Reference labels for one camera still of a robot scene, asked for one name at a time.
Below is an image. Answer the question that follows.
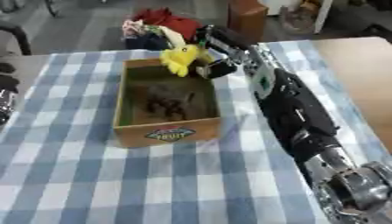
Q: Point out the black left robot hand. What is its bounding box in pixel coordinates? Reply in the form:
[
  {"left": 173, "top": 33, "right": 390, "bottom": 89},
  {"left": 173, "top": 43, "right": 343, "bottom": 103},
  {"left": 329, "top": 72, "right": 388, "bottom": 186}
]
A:
[{"left": 0, "top": 62, "right": 22, "bottom": 126}]

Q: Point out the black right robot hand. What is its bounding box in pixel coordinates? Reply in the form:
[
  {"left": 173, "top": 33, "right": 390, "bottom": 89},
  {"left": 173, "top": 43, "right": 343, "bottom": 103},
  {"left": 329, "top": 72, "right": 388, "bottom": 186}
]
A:
[{"left": 186, "top": 24, "right": 253, "bottom": 81}]

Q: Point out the yellow soft toy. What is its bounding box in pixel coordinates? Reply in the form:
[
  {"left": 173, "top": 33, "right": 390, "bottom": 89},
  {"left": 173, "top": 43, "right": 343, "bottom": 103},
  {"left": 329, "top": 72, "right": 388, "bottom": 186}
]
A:
[{"left": 157, "top": 43, "right": 216, "bottom": 78}]

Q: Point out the dark toy in box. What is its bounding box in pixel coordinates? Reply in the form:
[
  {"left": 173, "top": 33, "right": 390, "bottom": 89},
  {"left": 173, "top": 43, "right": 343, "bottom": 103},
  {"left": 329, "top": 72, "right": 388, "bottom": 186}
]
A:
[{"left": 143, "top": 90, "right": 198, "bottom": 121}]

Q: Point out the tan cardboard box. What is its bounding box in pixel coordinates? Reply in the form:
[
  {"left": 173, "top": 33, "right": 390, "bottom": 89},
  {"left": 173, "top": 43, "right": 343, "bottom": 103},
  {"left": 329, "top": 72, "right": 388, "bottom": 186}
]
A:
[{"left": 111, "top": 58, "right": 224, "bottom": 149}]

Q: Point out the brown wooden cabinet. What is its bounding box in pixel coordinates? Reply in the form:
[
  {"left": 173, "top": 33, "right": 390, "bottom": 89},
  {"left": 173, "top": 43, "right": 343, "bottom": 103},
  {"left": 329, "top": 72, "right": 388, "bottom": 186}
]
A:
[{"left": 225, "top": 0, "right": 270, "bottom": 37}]

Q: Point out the black chair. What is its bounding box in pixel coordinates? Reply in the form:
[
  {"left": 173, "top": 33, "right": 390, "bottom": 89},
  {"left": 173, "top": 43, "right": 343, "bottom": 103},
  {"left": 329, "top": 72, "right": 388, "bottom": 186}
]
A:
[{"left": 0, "top": 21, "right": 34, "bottom": 56}]

